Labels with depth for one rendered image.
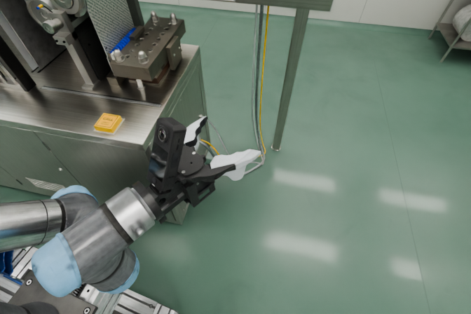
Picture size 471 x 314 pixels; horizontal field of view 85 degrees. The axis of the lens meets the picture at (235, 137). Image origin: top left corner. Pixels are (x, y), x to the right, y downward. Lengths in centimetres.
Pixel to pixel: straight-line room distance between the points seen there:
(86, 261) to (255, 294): 128
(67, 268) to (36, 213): 14
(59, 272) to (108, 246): 6
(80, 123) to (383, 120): 223
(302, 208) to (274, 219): 21
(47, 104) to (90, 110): 18
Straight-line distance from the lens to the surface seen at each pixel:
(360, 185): 204
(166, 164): 40
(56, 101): 128
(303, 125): 226
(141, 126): 102
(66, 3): 112
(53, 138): 130
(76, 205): 57
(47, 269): 43
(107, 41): 120
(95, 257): 43
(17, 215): 53
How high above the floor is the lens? 160
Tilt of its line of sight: 50 degrees down
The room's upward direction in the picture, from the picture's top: straight up
